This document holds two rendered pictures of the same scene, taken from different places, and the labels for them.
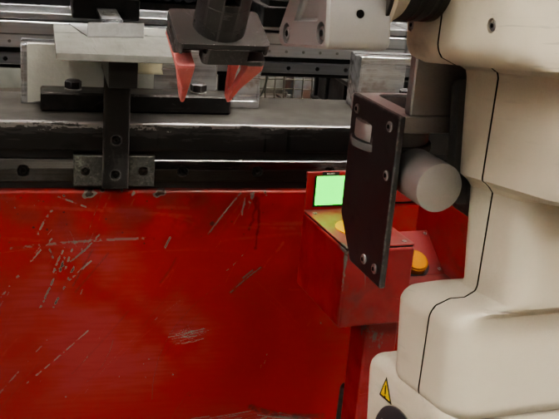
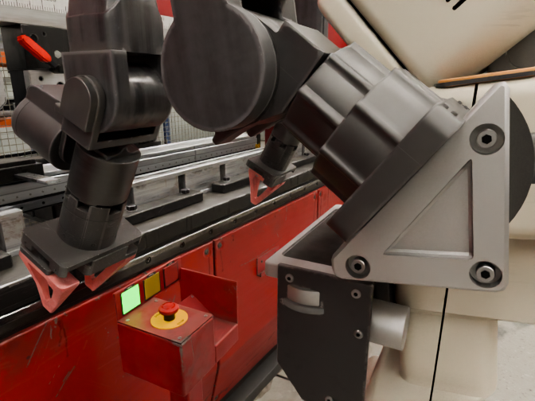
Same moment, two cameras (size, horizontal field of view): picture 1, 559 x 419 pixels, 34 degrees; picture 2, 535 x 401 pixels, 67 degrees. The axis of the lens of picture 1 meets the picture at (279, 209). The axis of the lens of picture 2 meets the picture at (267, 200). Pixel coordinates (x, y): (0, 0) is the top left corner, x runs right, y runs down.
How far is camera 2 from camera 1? 62 cm
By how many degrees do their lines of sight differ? 40
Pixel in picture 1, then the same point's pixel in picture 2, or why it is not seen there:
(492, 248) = (451, 357)
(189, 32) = (64, 250)
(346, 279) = (184, 363)
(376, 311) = (201, 370)
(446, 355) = not seen: outside the picture
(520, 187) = (506, 317)
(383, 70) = not seen: hidden behind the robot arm
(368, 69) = not seen: hidden behind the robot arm
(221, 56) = (104, 262)
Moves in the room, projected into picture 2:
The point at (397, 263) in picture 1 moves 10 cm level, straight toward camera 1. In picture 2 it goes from (207, 332) to (231, 360)
